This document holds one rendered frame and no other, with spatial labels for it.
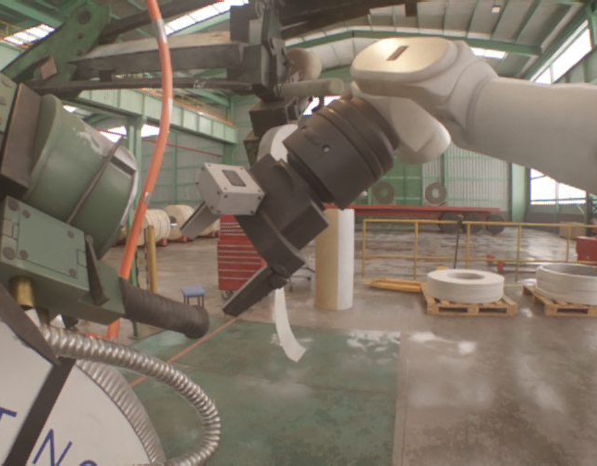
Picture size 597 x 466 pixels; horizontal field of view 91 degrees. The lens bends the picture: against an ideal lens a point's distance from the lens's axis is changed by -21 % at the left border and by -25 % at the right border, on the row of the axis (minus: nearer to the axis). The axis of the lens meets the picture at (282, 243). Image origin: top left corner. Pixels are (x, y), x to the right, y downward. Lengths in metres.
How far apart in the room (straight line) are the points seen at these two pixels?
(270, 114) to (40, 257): 0.77
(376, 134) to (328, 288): 4.51
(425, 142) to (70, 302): 0.35
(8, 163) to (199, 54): 0.76
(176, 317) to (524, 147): 0.35
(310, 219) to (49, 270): 0.21
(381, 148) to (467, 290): 4.57
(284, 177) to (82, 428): 0.46
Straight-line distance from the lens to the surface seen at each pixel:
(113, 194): 0.34
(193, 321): 0.42
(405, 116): 0.35
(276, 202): 0.32
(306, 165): 0.31
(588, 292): 5.48
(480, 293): 4.92
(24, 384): 0.52
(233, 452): 2.17
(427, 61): 0.31
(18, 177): 0.29
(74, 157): 0.32
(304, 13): 1.07
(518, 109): 0.28
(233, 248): 5.20
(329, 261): 4.73
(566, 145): 0.26
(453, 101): 0.29
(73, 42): 1.27
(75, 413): 0.58
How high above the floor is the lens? 1.34
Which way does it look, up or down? 6 degrees down
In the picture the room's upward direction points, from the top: straight up
